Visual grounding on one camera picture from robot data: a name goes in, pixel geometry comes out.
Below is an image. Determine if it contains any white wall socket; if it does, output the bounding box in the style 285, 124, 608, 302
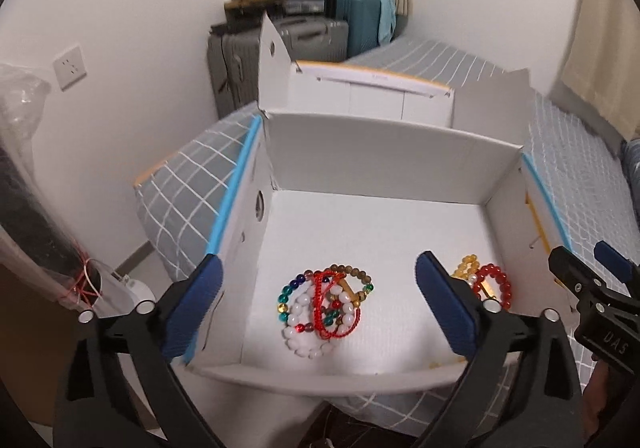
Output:
52, 44, 87, 91

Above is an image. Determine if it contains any grey checked bed sheet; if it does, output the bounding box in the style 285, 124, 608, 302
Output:
133, 38, 640, 429

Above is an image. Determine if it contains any white round appliance base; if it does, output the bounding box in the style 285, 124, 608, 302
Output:
94, 262, 159, 317

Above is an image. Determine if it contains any white cardboard box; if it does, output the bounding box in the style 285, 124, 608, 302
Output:
184, 12, 592, 397

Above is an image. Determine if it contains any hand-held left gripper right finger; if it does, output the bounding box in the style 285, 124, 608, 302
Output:
414, 251, 587, 448

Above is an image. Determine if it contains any multicolour glass bead bracelet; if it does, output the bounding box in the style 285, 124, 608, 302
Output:
276, 270, 351, 335

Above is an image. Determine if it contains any grey suitcase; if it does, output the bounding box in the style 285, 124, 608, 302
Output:
206, 18, 351, 119

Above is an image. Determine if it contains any yellow bead bracelet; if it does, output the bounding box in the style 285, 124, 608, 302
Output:
451, 254, 482, 281

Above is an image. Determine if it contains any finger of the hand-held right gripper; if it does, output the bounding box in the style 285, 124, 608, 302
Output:
594, 240, 640, 297
547, 246, 609, 315

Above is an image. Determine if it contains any brown bead bracelet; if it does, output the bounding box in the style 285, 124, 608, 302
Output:
304, 264, 376, 305

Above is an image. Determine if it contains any dark blue printed pillow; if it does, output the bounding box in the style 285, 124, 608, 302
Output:
620, 138, 640, 221

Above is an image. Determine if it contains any clear plastic bag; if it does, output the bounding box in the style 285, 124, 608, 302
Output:
0, 62, 109, 315

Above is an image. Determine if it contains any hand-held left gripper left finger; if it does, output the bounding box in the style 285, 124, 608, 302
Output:
52, 253, 227, 448

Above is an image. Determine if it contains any red string bracelet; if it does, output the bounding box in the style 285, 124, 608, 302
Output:
311, 268, 363, 342

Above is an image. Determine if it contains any light blue cloth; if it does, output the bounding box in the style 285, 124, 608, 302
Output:
377, 0, 399, 46

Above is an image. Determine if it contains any white bead bracelet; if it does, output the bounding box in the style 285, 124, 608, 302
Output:
282, 290, 359, 360

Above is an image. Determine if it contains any beige window curtain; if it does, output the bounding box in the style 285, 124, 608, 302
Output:
559, 0, 640, 141

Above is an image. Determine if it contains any red bead bracelet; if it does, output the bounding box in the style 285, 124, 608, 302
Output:
470, 263, 515, 313

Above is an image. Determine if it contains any teal suitcase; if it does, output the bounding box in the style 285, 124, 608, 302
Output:
334, 0, 397, 61

